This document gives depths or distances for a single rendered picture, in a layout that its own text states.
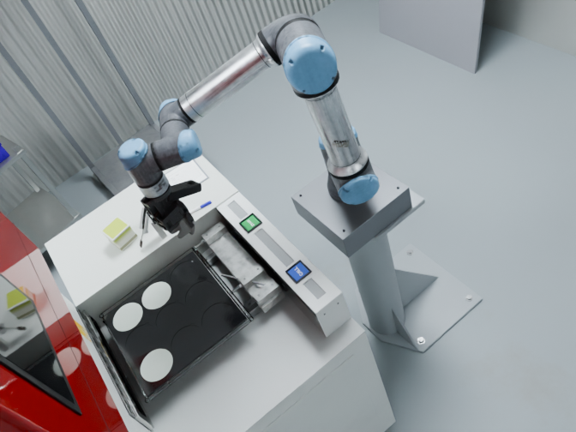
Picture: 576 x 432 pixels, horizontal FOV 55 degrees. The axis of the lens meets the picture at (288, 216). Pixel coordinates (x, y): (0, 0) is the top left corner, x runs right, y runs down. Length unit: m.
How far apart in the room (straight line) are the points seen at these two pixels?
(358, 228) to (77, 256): 0.94
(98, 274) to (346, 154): 0.89
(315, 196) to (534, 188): 1.44
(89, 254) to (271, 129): 1.89
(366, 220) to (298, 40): 0.64
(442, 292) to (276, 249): 1.11
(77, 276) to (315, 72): 1.06
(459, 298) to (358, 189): 1.15
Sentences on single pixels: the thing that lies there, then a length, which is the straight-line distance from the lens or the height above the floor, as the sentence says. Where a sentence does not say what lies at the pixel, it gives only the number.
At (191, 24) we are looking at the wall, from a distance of 3.95.
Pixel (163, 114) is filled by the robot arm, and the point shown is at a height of 1.41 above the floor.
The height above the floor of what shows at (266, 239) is 0.96.
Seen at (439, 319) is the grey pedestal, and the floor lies 0.02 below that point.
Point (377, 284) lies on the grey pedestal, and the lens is 2.12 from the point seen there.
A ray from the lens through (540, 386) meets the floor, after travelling 2.41.
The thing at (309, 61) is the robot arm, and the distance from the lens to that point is 1.25.
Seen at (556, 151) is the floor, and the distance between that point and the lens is 3.12.
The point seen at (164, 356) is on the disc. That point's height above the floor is 0.90.
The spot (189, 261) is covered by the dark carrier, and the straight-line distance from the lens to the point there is 1.81.
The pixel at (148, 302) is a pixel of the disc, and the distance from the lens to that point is 1.78.
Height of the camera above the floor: 2.22
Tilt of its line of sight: 48 degrees down
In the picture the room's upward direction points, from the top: 23 degrees counter-clockwise
